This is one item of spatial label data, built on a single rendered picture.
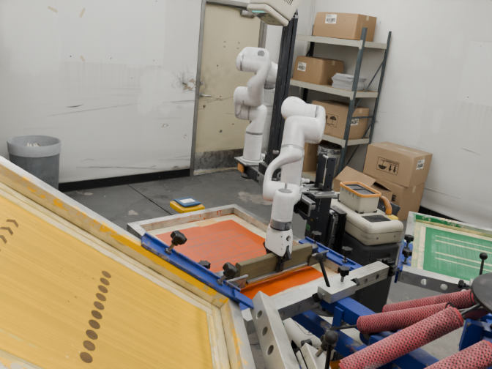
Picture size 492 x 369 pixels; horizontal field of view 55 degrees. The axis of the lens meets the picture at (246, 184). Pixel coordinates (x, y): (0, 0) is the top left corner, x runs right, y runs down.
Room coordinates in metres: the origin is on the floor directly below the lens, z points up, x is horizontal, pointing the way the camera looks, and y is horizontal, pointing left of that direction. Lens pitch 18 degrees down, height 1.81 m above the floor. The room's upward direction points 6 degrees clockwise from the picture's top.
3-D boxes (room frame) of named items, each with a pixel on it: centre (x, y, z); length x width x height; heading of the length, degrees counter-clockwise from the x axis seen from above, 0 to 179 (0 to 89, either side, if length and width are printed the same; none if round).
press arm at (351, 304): (1.31, -0.36, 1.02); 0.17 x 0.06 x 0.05; 41
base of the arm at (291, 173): (2.15, -0.22, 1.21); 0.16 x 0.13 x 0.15; 116
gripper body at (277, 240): (1.57, -0.14, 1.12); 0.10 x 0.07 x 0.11; 41
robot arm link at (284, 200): (1.60, -0.15, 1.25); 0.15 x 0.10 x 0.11; 173
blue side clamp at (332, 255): (1.73, -0.36, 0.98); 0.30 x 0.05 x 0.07; 41
